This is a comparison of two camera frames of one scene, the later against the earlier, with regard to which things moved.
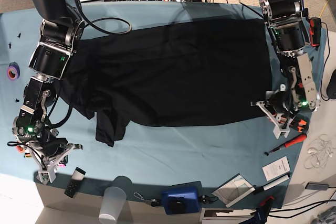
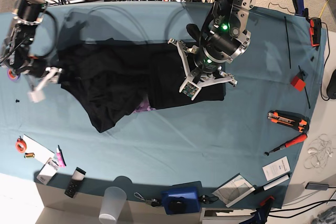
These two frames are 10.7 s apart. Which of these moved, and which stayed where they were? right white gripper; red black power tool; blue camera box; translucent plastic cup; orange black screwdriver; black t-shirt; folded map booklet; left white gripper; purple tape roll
Moved: left white gripper; black t-shirt; right white gripper
Stayed: blue camera box; red black power tool; orange black screwdriver; folded map booklet; purple tape roll; translucent plastic cup
